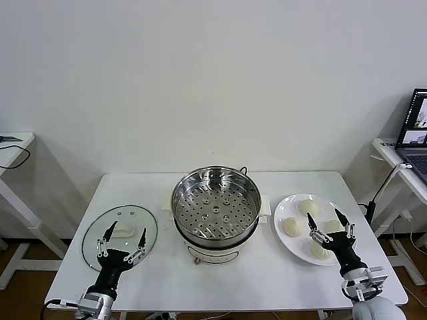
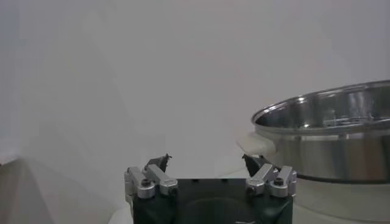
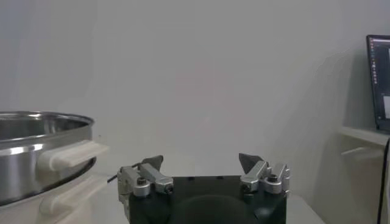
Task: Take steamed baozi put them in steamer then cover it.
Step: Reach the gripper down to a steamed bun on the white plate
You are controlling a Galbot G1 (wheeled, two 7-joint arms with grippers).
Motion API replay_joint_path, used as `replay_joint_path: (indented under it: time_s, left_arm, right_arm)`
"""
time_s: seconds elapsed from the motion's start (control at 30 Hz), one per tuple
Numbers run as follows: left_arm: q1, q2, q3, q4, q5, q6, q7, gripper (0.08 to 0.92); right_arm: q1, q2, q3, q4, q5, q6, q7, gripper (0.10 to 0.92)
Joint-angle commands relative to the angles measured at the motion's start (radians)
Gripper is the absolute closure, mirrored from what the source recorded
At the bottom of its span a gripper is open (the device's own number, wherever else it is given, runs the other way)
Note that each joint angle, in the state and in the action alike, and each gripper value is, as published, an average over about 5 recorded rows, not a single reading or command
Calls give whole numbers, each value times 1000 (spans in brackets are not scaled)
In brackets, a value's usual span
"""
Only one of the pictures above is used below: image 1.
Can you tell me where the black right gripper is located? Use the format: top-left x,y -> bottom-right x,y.
306,209 -> 365,275

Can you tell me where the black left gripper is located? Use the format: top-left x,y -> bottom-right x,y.
90,220 -> 148,297

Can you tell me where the white steamed baozi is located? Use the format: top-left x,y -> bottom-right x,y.
309,239 -> 336,261
298,199 -> 321,217
282,217 -> 304,238
324,219 -> 345,233

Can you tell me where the stainless steel steamer basket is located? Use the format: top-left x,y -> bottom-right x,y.
171,165 -> 262,243

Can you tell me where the round glass pot lid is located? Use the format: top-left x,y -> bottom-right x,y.
81,204 -> 158,271

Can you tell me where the white round plate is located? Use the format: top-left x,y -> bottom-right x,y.
274,193 -> 358,267

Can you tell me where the black power adapter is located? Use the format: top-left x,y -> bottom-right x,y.
358,201 -> 376,231

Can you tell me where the white floor power strip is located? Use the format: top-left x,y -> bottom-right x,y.
146,311 -> 177,320

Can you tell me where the white side table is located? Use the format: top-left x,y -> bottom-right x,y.
372,136 -> 427,285
0,132 -> 69,290

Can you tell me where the grey open laptop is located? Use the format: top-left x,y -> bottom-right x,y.
395,88 -> 427,186

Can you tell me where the black and white laptop cable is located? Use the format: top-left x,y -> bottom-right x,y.
374,162 -> 413,205

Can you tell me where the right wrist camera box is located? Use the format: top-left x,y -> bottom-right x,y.
365,265 -> 390,288

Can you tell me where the thin black looped cable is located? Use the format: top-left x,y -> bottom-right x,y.
0,145 -> 31,170

